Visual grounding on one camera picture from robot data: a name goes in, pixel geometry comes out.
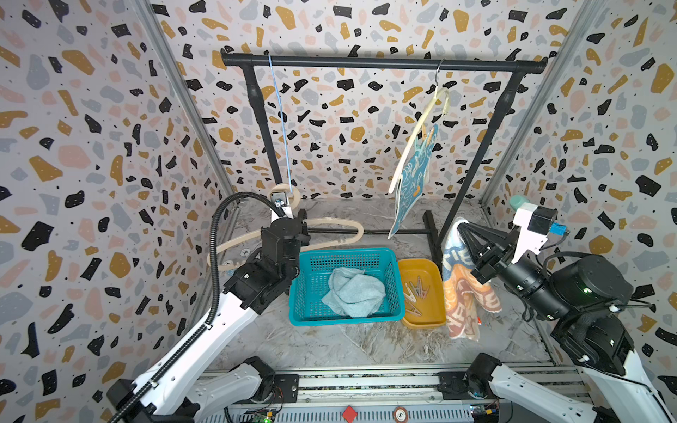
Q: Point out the black clothes rack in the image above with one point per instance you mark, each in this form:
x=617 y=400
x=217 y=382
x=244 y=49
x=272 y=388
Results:
x=518 y=70

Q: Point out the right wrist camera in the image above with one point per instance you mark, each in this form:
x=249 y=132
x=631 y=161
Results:
x=535 y=224

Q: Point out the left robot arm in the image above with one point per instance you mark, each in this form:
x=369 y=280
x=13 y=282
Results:
x=252 y=288

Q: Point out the large wooden hanger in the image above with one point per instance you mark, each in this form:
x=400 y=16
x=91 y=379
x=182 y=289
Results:
x=440 y=95

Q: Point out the white clothespin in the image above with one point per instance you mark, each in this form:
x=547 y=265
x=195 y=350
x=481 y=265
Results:
x=410 y=293

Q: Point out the mint green microphone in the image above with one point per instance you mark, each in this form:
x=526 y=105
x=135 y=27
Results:
x=517 y=201

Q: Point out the orange patterned towel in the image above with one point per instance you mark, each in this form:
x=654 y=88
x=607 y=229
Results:
x=463 y=294

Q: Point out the red diamond sticker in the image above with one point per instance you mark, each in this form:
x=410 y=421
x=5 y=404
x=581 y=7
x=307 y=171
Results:
x=349 y=415

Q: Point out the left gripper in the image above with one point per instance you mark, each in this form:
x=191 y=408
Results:
x=306 y=238

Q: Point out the teal jellyfish pattern towel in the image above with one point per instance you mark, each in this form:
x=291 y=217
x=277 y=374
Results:
x=413 y=180

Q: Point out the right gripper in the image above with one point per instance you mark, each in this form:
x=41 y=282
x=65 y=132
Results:
x=500 y=253

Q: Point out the yellow plastic bin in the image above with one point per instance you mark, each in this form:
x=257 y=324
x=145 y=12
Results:
x=432 y=308

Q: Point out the peach clothespin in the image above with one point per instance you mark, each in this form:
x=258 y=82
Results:
x=411 y=309

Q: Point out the teal plastic basket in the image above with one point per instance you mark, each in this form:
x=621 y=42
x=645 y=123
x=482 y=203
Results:
x=312 y=284

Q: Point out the light blue towel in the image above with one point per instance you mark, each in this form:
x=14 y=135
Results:
x=353 y=293

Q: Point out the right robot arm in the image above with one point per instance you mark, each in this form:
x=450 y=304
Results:
x=584 y=300

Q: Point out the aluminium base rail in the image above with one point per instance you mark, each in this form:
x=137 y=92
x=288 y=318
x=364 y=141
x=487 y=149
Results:
x=365 y=394

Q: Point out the light blue wire hanger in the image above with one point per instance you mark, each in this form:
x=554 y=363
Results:
x=283 y=128

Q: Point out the round red white sticker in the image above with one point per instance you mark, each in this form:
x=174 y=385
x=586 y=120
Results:
x=400 y=415

